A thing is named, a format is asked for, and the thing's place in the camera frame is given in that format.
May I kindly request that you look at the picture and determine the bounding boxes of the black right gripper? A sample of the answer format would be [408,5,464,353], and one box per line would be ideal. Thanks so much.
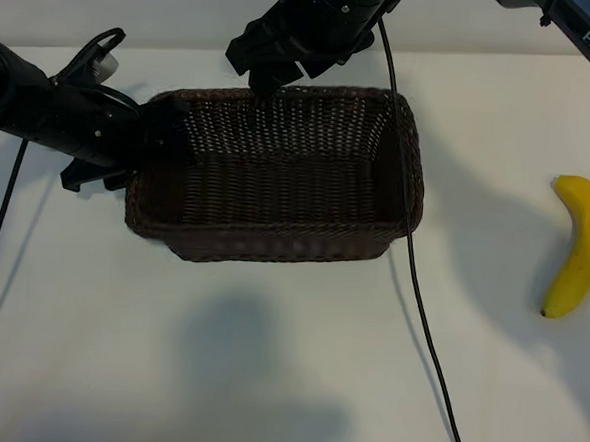
[222,0,405,114]

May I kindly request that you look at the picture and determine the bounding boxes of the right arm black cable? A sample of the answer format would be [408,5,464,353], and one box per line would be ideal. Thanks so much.
[351,15,499,442]

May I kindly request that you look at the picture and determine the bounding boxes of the yellow banana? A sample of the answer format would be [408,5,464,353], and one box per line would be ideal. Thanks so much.
[539,172,590,322]

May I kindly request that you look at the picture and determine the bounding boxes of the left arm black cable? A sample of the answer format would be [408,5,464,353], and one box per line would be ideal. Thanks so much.
[0,21,127,334]

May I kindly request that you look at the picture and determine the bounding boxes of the dark brown wicker basket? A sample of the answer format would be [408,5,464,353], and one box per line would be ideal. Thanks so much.
[120,72,432,277]

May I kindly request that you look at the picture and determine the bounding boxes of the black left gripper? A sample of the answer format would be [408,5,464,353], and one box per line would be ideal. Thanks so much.
[38,80,192,199]

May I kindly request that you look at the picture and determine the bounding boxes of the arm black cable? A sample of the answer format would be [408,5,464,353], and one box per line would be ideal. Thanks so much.
[351,15,499,442]
[0,21,127,334]

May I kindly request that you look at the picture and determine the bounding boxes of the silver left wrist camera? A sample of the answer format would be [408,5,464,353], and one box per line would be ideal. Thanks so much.
[90,50,122,80]

